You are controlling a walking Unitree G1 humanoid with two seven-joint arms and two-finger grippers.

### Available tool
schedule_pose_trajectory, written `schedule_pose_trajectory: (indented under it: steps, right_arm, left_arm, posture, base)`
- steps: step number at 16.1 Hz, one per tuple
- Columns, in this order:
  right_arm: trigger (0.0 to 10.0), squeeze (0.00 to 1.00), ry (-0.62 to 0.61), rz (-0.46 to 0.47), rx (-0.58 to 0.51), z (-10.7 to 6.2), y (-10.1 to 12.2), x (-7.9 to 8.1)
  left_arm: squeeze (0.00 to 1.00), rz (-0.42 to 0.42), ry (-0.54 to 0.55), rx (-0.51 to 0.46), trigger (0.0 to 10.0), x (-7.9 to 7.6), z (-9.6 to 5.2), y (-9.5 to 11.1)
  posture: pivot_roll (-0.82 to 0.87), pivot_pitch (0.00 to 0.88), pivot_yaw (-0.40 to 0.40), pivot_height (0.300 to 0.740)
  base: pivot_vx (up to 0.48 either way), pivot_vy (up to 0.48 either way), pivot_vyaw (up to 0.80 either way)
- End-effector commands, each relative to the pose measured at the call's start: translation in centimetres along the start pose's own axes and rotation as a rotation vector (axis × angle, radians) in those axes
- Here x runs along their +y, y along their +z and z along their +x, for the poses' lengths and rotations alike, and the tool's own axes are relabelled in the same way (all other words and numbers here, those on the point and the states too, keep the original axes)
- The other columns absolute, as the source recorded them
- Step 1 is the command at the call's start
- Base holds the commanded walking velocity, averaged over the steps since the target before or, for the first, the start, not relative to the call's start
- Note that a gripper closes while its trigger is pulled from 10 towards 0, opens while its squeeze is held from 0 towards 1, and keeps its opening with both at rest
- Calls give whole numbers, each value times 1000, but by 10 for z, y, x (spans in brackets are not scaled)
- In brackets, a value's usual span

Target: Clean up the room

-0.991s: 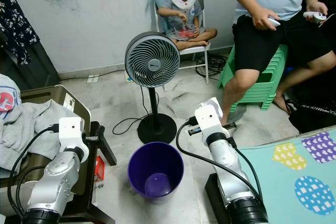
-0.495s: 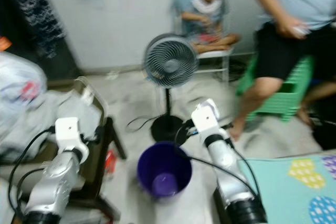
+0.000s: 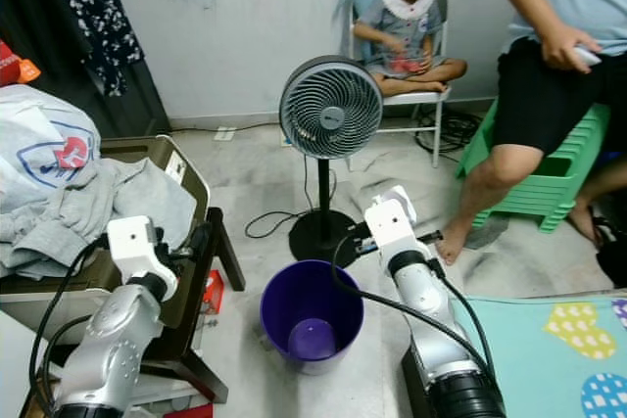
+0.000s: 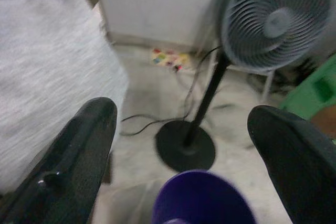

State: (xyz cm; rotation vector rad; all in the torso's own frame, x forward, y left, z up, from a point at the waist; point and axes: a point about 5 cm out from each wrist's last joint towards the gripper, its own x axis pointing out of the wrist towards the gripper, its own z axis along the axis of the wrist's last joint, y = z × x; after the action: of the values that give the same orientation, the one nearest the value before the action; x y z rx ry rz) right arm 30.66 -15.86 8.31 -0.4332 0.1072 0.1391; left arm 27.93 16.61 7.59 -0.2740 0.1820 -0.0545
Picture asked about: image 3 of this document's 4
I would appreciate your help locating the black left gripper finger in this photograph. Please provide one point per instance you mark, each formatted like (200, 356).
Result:
(203, 242)

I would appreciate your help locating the white handheld controller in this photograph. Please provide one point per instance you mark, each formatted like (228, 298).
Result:
(586, 56)

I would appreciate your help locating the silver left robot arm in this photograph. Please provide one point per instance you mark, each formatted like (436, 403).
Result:
(108, 349)

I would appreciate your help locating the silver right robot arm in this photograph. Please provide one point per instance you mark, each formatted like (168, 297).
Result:
(426, 310)

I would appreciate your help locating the small red carton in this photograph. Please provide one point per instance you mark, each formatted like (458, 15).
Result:
(214, 293)

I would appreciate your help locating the grey crumpled clothes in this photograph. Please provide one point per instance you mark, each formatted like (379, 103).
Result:
(98, 212)

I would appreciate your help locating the purple plastic bin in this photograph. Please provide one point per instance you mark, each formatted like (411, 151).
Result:
(284, 310)

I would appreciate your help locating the olive brown table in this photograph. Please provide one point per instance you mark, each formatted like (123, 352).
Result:
(147, 149)

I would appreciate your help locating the white metal chair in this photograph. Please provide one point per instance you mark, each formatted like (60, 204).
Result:
(416, 102)

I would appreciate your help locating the teal mat with coloured shapes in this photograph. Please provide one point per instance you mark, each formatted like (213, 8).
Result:
(509, 340)

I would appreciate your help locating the white plastic bag with logo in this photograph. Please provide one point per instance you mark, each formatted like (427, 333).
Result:
(39, 134)

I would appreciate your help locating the green plastic stool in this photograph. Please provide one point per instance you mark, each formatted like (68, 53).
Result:
(549, 188)

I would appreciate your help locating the white storage box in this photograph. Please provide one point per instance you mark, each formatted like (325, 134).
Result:
(20, 369)

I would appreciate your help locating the adult in black shorts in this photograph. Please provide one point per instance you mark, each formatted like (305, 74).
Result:
(539, 105)

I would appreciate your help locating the child in grey dress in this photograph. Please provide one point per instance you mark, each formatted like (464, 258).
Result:
(407, 17)

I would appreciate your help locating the orange luggage tag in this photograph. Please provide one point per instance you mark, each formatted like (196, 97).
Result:
(29, 70)

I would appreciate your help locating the red racket bag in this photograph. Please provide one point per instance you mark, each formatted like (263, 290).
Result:
(10, 64)

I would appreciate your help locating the dark floral hanging garment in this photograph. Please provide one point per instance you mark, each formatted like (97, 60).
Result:
(93, 7)

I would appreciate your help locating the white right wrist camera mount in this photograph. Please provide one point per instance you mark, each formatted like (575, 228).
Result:
(392, 222)

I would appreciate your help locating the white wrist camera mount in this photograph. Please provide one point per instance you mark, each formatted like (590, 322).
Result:
(392, 222)
(132, 242)

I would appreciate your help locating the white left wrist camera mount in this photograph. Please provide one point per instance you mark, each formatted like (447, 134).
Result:
(132, 242)

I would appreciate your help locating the grey pedestal fan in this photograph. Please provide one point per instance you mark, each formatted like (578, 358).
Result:
(331, 110)

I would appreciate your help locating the black bed frame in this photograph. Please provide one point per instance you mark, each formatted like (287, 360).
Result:
(411, 389)

